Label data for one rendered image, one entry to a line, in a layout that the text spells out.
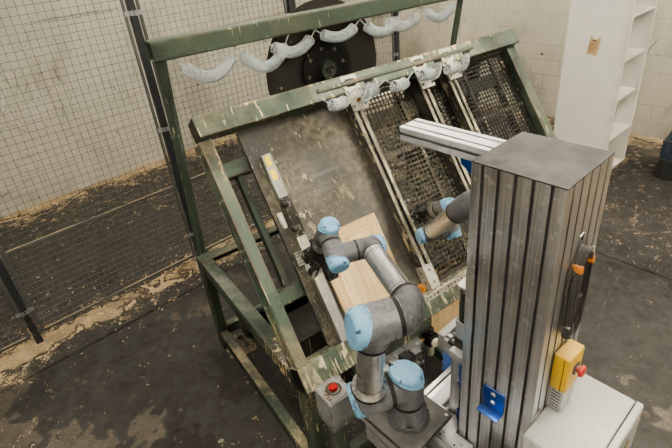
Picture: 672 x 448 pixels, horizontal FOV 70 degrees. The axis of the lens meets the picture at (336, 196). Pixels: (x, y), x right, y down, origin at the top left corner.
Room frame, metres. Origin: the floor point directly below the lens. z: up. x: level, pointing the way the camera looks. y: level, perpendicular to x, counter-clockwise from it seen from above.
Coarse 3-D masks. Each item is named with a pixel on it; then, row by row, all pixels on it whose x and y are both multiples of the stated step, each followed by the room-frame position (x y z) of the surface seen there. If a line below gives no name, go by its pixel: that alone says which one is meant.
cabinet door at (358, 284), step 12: (372, 216) 2.11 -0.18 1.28; (348, 228) 2.02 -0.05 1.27; (360, 228) 2.04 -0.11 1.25; (372, 228) 2.07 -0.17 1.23; (348, 240) 1.98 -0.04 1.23; (360, 264) 1.92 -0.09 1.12; (396, 264) 1.98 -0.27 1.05; (348, 276) 1.87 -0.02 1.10; (360, 276) 1.88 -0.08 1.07; (372, 276) 1.90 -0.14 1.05; (336, 288) 1.81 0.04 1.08; (348, 288) 1.83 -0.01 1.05; (360, 288) 1.85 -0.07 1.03; (372, 288) 1.86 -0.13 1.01; (384, 288) 1.88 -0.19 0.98; (348, 300) 1.79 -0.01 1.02; (360, 300) 1.81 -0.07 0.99; (372, 300) 1.82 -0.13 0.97
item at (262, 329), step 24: (216, 264) 2.52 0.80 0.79; (216, 288) 2.37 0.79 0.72; (216, 312) 2.56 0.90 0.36; (240, 312) 2.05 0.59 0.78; (264, 312) 2.11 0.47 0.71; (288, 312) 2.17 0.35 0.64; (264, 336) 1.84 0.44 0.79; (312, 336) 1.77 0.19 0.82; (240, 360) 2.28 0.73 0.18; (264, 384) 2.06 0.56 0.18; (312, 408) 1.47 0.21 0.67; (288, 432) 1.74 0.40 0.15; (312, 432) 1.46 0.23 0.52
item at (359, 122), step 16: (368, 80) 2.34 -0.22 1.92; (352, 96) 2.41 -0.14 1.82; (368, 96) 2.33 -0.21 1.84; (352, 112) 2.40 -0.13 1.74; (368, 128) 2.36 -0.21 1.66; (368, 144) 2.30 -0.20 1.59; (368, 160) 2.31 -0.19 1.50; (384, 160) 2.28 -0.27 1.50; (384, 176) 2.22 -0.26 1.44; (384, 192) 2.21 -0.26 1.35; (400, 208) 2.16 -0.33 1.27; (400, 224) 2.11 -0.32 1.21; (416, 240) 2.06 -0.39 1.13; (416, 256) 2.01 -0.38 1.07; (432, 272) 1.97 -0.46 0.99; (432, 288) 1.91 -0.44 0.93
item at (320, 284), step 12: (264, 156) 2.10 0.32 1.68; (264, 168) 2.08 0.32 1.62; (276, 168) 2.08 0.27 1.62; (276, 180) 2.04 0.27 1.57; (276, 192) 2.00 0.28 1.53; (300, 240) 1.89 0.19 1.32; (324, 288) 1.77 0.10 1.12; (324, 300) 1.73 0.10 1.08; (336, 312) 1.71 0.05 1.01; (336, 324) 1.68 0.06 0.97; (336, 336) 1.67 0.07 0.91
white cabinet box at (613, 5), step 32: (576, 0) 4.89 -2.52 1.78; (608, 0) 4.66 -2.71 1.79; (640, 0) 4.96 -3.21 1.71; (576, 32) 4.85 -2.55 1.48; (608, 32) 4.62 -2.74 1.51; (640, 32) 4.92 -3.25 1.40; (576, 64) 4.82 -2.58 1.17; (608, 64) 4.58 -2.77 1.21; (640, 64) 4.87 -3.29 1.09; (576, 96) 4.78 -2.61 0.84; (608, 96) 4.54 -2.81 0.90; (576, 128) 4.74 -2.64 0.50; (608, 128) 4.49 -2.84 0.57
